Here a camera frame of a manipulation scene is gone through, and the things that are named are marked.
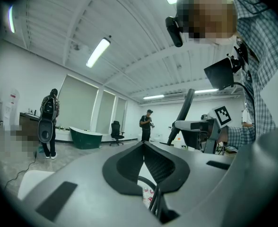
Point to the black head-worn camera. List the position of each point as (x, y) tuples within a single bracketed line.
[(174, 32)]

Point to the dark wooden cabinet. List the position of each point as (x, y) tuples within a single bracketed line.
[(28, 124)]

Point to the person's head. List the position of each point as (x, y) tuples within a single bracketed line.
[(210, 15)]

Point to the black neck mount clip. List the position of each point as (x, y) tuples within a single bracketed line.
[(241, 53)]

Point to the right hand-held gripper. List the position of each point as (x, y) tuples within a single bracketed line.
[(212, 133)]

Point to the black chest-mounted box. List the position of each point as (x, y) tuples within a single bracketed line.
[(219, 73)]

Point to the person's right forearm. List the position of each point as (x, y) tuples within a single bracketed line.
[(240, 135)]

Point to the black office chair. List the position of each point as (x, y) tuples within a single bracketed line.
[(116, 130)]

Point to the grey window blind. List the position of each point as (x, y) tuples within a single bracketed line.
[(78, 103), (106, 112), (120, 113)]

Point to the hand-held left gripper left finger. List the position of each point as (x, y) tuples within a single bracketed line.
[(124, 174)]

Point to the white tall appliance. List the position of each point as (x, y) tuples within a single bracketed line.
[(11, 105)]

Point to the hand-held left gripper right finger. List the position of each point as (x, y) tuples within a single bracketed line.
[(169, 171)]

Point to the person's plaid shirt torso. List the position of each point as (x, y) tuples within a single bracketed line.
[(264, 55)]

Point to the green bathtub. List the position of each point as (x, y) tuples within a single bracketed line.
[(84, 137)]

